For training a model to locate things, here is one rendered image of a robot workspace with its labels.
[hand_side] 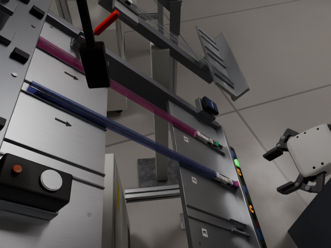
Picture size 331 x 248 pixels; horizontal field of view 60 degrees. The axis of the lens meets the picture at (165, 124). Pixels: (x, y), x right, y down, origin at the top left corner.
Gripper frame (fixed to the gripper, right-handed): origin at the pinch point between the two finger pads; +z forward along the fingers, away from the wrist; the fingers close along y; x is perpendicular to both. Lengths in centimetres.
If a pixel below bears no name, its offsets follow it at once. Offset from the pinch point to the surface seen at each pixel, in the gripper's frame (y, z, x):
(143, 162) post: 59, 77, -30
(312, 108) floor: 90, -1, -112
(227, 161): 7.1, 9.3, 3.6
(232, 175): 2.7, 9.3, 3.6
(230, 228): -11.5, 10.2, 9.4
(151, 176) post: 49, 74, -32
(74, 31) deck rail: 19, 9, 50
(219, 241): -15.1, 10.2, 14.5
